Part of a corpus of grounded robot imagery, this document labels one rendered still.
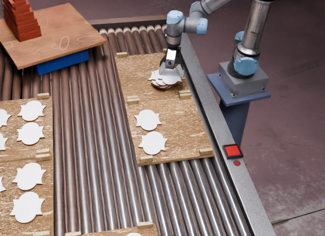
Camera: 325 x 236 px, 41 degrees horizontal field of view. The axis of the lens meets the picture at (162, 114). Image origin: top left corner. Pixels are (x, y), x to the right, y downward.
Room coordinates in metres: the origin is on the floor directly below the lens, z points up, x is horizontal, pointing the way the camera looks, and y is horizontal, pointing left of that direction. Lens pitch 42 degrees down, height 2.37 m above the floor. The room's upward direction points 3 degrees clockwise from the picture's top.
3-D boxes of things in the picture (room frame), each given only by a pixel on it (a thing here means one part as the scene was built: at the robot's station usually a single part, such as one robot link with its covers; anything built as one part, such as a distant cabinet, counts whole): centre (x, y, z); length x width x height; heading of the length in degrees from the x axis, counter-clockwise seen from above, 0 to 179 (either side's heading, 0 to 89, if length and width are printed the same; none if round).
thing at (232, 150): (1.38, -0.33, 0.92); 0.06 x 0.06 x 0.01; 13
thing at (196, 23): (1.86, -0.14, 1.29); 0.11 x 0.11 x 0.08; 85
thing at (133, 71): (1.91, 0.07, 0.93); 0.41 x 0.35 x 0.02; 14
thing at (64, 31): (2.14, 0.68, 1.03); 0.50 x 0.50 x 0.02; 35
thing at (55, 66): (2.09, 0.64, 0.97); 0.31 x 0.31 x 0.10; 35
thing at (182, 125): (1.51, -0.03, 0.93); 0.41 x 0.35 x 0.02; 13
